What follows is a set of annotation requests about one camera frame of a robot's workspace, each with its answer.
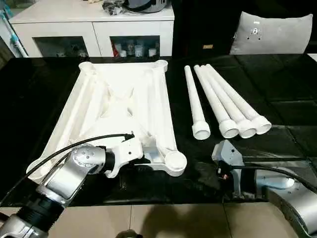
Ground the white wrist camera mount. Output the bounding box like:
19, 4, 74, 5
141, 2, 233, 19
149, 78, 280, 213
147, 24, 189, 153
105, 135, 144, 179
211, 139, 248, 199

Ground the white plastic table top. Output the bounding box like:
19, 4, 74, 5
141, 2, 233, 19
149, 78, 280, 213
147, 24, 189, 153
26, 59, 188, 180

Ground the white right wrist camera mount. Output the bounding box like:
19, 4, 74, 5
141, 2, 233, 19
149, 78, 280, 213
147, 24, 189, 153
211, 139, 248, 199

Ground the white plastic table leg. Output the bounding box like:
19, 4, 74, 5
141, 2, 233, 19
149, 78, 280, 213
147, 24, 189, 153
200, 64, 257, 139
194, 64, 240, 139
205, 63, 272, 135
184, 65, 211, 140

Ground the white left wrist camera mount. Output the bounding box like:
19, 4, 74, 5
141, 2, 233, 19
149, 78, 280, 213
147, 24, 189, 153
105, 135, 144, 179

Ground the grey cushion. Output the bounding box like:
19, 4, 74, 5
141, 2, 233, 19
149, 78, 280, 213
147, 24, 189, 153
229, 11, 314, 55

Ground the dark round helmet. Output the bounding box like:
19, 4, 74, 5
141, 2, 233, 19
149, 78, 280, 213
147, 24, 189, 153
125, 0, 166, 13

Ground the black work mat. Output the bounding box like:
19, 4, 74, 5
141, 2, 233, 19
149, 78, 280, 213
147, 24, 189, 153
0, 53, 317, 208

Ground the black cabinet with gold label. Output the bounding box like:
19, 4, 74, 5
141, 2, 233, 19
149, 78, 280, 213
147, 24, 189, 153
173, 0, 238, 57

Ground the grey crumpled cloth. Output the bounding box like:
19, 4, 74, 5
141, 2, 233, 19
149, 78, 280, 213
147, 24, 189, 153
103, 0, 129, 17

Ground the blue and white mop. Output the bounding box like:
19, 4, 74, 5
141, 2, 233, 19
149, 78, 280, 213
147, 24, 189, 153
0, 0, 28, 58

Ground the white sideboard with glass doors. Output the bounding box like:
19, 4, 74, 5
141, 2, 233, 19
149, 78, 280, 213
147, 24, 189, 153
11, 4, 175, 58

